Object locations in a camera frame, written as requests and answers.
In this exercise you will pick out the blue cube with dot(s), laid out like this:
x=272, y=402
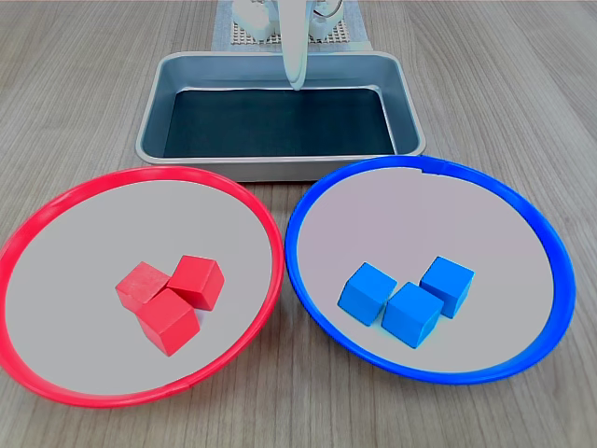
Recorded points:
x=412, y=315
x=366, y=291
x=448, y=282

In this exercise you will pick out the blue-rimmed white plate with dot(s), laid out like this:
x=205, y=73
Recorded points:
x=490, y=224

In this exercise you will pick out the steel tray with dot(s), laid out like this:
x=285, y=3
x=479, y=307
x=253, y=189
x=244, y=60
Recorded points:
x=406, y=116

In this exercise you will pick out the black tray mat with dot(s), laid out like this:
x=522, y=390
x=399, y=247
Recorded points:
x=280, y=126

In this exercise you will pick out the red cube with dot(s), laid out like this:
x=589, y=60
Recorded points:
x=168, y=322
x=196, y=280
x=140, y=282

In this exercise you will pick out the pale perforated base plate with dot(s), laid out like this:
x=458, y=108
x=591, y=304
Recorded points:
x=336, y=37

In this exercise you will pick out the red-rimmed white plate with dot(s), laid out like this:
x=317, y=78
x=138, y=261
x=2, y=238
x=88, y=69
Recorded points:
x=70, y=233

